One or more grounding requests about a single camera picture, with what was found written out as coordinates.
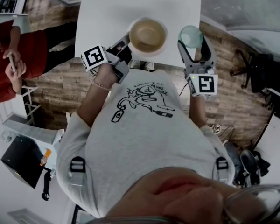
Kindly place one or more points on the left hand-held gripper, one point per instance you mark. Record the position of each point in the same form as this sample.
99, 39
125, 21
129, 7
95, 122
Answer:
93, 58

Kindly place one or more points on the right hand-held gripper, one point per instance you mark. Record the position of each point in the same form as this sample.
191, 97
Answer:
205, 84

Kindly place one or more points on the white bowl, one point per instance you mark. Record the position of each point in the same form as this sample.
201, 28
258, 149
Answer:
149, 55

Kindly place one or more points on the brown wooden bowl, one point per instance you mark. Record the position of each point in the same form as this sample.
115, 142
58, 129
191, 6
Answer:
147, 35

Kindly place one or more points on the person's right forearm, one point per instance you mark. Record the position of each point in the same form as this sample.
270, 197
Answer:
198, 111

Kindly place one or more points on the person's left forearm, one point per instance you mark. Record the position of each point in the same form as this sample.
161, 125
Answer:
93, 101

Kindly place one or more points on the person's left white shoe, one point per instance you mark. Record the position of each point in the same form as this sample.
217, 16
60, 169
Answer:
135, 64

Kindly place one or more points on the person's white shoe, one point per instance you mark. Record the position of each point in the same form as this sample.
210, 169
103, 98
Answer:
135, 64
149, 66

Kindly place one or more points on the person's right white shoe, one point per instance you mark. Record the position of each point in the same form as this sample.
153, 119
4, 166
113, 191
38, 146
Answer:
149, 66

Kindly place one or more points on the black office chair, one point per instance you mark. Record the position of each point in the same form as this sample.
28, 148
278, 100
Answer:
268, 71

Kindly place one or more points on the grey printed t-shirt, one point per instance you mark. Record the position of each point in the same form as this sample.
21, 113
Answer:
142, 139

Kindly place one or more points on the white side table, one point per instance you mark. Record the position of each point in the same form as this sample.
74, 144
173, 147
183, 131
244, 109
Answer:
35, 132

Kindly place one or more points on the white shelf rack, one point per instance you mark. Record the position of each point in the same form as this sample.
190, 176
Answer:
16, 106

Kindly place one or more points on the orange bottle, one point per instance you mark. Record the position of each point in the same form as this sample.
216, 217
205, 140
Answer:
45, 157

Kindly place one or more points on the person's face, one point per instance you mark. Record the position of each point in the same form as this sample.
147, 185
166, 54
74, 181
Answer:
177, 195

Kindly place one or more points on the clear plastic bottle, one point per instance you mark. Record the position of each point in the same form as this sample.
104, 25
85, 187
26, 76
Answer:
53, 172

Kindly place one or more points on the clear plastic packaging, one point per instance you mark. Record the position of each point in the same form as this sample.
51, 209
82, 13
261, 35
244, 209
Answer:
6, 136

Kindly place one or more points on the black box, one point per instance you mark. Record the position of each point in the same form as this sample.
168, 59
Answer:
21, 160

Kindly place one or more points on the clear-framed eyeglasses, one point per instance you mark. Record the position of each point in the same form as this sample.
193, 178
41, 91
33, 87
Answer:
259, 202

